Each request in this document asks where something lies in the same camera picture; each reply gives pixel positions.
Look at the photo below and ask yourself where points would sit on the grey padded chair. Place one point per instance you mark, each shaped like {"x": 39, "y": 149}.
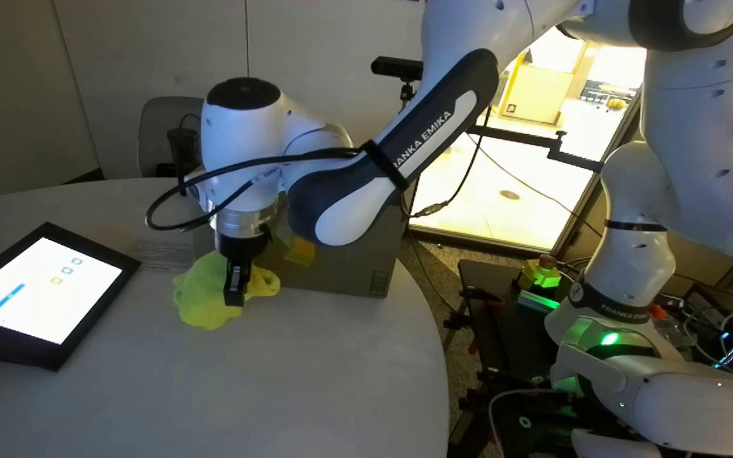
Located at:
{"x": 157, "y": 136}

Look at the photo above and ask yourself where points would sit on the green lit controller box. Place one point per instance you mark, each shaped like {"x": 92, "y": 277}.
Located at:
{"x": 542, "y": 284}

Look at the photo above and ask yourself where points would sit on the green microfibre towel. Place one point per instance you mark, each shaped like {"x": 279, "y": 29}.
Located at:
{"x": 202, "y": 297}

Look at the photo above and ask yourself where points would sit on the cream paper box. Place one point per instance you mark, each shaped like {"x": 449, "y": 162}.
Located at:
{"x": 547, "y": 92}

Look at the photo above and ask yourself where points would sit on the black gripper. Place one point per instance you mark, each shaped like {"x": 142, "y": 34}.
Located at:
{"x": 243, "y": 251}

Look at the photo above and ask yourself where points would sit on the black metal bracket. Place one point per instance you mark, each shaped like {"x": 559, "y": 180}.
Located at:
{"x": 573, "y": 159}

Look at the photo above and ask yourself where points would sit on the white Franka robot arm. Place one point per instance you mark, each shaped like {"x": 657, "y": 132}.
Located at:
{"x": 699, "y": 127}

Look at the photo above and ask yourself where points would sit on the black webcam on stand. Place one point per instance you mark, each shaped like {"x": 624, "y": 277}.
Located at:
{"x": 181, "y": 144}

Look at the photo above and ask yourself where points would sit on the black camera on pole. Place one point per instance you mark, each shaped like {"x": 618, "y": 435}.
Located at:
{"x": 393, "y": 68}

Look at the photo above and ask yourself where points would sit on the brown cardboard box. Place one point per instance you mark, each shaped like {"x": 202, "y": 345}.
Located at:
{"x": 357, "y": 269}

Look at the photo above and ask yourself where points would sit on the bright white desk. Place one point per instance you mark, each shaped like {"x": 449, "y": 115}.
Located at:
{"x": 510, "y": 204}

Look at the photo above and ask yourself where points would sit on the black tablet with lit screen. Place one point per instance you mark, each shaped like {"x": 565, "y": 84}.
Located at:
{"x": 39, "y": 289}

